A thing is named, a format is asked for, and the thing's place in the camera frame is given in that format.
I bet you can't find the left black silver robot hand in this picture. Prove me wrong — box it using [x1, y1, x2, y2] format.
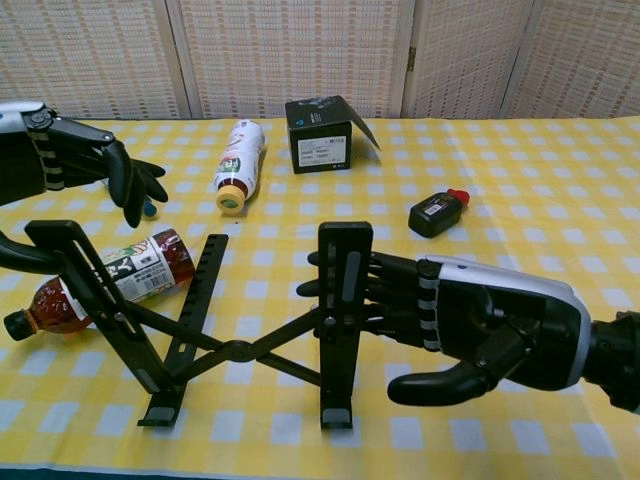
[0, 101, 169, 274]

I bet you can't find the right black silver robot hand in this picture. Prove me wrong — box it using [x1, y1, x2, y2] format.
[297, 249, 594, 407]

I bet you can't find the black folding laptop stand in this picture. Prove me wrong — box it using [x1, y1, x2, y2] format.
[24, 219, 375, 431]

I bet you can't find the small black bottle red cap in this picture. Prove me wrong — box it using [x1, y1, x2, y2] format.
[408, 188, 472, 239]

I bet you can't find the brown tea bottle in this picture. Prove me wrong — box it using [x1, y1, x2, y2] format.
[3, 228, 195, 341]

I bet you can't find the white drink bottle yellow cap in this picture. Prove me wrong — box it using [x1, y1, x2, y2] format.
[214, 119, 265, 214]

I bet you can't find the woven folding screen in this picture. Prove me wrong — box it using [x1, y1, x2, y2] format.
[0, 0, 640, 121]

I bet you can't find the black cardboard box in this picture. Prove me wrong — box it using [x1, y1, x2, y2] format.
[284, 95, 382, 175]

